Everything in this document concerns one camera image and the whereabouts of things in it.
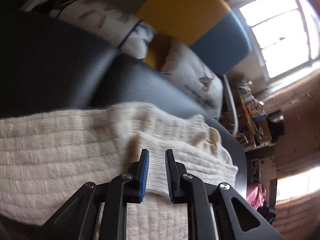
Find bright window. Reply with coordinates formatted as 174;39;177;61
239;0;319;79

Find cream knitted sweater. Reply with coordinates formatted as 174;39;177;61
1;102;238;239

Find pink cloth pile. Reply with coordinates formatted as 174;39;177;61
246;183;266;210

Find white blue triangle pillow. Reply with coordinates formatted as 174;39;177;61
49;0;156;60

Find white deer print pillow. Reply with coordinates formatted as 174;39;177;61
144;34;223;119

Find cluttered wooden shelf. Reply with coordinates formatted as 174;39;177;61
236;80;284;152

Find grey yellow blue cushion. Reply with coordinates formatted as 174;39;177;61
105;0;252;75

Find white metal chair frame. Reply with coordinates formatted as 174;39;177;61
222;74;239;137

